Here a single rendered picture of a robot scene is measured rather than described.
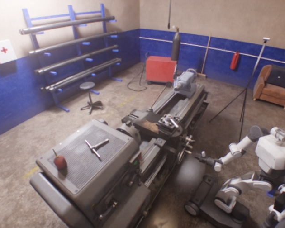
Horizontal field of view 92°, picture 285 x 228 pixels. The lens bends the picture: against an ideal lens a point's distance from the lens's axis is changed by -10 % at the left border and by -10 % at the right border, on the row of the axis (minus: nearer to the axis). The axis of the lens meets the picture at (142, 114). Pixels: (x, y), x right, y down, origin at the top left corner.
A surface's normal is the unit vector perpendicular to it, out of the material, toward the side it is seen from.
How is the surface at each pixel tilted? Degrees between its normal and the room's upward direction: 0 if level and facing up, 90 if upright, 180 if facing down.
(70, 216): 46
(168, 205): 0
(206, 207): 0
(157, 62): 90
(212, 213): 0
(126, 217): 32
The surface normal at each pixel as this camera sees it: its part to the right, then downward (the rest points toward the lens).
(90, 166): 0.00, -0.79
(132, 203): 0.44, -0.50
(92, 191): 0.59, -0.32
